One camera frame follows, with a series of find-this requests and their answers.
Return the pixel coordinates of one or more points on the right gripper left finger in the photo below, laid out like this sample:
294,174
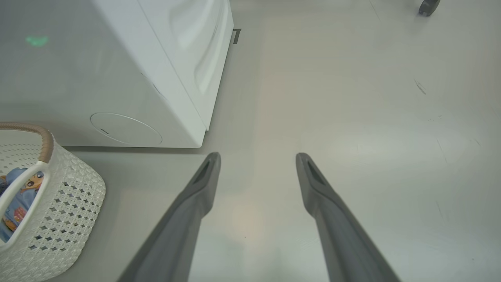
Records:
176,243

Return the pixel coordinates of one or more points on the white front-load washing machine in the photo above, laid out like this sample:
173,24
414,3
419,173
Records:
78,78

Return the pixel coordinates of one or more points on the blue cartoon print pants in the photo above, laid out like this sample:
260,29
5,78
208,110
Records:
21,196

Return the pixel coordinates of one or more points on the small grey floor bracket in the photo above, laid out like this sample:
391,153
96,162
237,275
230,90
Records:
236,36

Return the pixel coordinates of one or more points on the white perforated laundry basket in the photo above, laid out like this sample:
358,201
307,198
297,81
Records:
66,203

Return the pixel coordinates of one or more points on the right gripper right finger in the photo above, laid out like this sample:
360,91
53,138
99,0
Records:
344,250

